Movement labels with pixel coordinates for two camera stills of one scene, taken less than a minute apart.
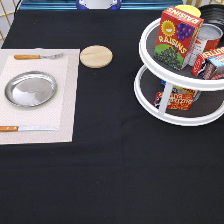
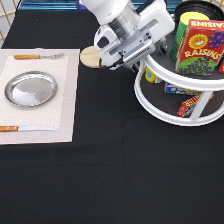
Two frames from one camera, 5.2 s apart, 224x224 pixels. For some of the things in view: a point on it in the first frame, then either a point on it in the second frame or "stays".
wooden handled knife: (25, 128) stays
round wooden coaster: (96, 56) stays
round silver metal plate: (30, 89) stays
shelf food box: (178, 88) → (149, 75)
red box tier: (176, 100) → (186, 109)
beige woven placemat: (58, 113) stays
